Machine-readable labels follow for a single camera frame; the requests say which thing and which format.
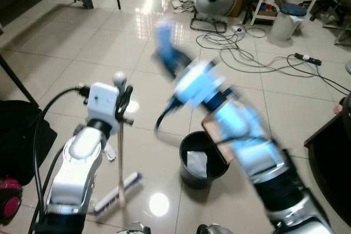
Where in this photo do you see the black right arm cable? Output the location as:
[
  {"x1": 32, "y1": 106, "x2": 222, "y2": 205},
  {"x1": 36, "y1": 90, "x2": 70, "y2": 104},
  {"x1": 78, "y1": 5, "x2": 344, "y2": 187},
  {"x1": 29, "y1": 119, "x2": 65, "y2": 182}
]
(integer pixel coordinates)
[{"x1": 154, "y1": 97, "x2": 183, "y2": 134}]

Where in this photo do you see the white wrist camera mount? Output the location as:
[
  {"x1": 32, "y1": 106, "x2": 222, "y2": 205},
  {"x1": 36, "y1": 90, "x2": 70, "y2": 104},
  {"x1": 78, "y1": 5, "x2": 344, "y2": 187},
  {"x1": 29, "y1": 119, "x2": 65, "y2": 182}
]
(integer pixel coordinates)
[
  {"x1": 87, "y1": 83, "x2": 121, "y2": 132},
  {"x1": 173, "y1": 61, "x2": 227, "y2": 110}
]

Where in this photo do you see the broom with pale pink handle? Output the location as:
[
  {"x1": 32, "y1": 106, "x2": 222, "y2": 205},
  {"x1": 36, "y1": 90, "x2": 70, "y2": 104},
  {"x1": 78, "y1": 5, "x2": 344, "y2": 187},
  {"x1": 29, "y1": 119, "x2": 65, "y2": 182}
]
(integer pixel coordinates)
[{"x1": 92, "y1": 71, "x2": 144, "y2": 216}]

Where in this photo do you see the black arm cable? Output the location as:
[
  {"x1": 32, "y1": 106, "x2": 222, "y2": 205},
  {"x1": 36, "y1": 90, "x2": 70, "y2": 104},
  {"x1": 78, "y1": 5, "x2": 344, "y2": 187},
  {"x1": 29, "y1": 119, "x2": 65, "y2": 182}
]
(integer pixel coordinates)
[
  {"x1": 154, "y1": 97, "x2": 183, "y2": 134},
  {"x1": 32, "y1": 85, "x2": 92, "y2": 218}
]

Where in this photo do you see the black floor cable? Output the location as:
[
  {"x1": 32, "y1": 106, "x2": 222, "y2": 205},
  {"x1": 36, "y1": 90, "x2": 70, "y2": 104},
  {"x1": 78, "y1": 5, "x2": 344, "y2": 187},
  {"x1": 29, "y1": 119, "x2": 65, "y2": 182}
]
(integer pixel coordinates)
[{"x1": 195, "y1": 28, "x2": 351, "y2": 96}]

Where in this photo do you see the white crumpled paper in bin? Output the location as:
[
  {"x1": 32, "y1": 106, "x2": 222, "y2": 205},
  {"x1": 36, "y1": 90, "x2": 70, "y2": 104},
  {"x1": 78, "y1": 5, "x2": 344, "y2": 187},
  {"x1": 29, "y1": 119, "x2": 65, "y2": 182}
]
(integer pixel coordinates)
[{"x1": 186, "y1": 150, "x2": 208, "y2": 178}]

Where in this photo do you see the black table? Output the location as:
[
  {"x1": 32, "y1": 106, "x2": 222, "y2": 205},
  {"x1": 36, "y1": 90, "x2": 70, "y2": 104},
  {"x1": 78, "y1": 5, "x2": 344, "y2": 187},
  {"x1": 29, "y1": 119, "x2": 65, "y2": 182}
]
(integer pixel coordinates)
[{"x1": 304, "y1": 96, "x2": 351, "y2": 225}]

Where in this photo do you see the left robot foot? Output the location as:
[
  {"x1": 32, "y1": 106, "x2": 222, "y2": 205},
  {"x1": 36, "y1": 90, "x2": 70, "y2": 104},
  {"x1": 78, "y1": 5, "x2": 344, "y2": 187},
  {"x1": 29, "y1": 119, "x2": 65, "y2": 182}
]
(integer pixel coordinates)
[{"x1": 117, "y1": 221, "x2": 152, "y2": 234}]

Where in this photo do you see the black power strip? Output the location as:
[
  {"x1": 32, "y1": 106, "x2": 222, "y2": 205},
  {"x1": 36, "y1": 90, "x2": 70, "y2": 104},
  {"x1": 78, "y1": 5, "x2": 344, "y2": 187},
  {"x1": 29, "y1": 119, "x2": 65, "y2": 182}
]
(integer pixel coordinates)
[{"x1": 294, "y1": 53, "x2": 322, "y2": 67}]

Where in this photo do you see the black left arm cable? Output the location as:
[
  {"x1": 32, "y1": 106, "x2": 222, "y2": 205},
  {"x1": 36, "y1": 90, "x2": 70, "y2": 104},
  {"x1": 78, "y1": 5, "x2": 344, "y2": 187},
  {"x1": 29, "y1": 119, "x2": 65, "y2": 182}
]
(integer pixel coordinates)
[{"x1": 32, "y1": 85, "x2": 92, "y2": 218}]

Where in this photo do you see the white bin with blue lid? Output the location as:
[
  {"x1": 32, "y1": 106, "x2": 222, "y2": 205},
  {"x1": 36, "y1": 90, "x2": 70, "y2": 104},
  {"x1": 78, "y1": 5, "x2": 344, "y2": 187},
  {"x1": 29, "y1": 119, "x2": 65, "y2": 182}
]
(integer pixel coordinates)
[{"x1": 268, "y1": 3, "x2": 308, "y2": 43}]

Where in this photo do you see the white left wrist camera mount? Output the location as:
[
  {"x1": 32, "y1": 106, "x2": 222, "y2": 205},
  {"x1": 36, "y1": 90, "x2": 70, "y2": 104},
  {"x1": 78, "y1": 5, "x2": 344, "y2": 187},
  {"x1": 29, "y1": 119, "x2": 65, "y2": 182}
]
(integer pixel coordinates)
[{"x1": 87, "y1": 83, "x2": 121, "y2": 132}]

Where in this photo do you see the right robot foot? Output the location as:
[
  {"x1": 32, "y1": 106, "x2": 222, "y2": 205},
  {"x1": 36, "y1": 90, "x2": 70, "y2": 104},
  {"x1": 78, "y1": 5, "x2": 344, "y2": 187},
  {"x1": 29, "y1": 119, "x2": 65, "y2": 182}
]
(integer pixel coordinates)
[{"x1": 196, "y1": 224, "x2": 227, "y2": 234}]

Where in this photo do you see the pink and black object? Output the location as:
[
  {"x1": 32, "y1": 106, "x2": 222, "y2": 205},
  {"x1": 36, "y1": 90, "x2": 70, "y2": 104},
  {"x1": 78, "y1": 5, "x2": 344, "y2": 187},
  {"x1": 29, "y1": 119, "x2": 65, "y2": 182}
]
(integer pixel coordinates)
[{"x1": 0, "y1": 178, "x2": 24, "y2": 225}]

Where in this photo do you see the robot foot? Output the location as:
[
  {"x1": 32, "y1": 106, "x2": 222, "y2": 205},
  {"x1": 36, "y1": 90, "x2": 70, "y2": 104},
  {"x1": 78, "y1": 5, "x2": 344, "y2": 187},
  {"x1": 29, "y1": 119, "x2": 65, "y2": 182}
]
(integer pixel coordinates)
[
  {"x1": 117, "y1": 221, "x2": 152, "y2": 234},
  {"x1": 196, "y1": 224, "x2": 227, "y2": 234}
]

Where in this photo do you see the black round waste bin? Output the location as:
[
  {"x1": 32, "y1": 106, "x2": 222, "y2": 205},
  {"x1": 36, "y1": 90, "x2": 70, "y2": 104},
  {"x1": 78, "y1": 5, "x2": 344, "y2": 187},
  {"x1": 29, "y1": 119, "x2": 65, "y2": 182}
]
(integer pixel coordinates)
[{"x1": 179, "y1": 130, "x2": 230, "y2": 190}]

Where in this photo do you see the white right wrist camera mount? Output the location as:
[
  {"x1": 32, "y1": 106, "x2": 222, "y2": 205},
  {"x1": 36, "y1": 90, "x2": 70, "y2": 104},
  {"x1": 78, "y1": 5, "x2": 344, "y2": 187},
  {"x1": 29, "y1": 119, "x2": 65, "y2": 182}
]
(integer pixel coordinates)
[{"x1": 173, "y1": 61, "x2": 227, "y2": 110}]

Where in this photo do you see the white paper scrap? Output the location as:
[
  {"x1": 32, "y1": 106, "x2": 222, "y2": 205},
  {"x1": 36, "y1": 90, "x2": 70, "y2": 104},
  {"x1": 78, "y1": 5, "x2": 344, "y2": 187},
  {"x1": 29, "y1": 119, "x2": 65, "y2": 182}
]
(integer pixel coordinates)
[{"x1": 103, "y1": 143, "x2": 117, "y2": 162}]

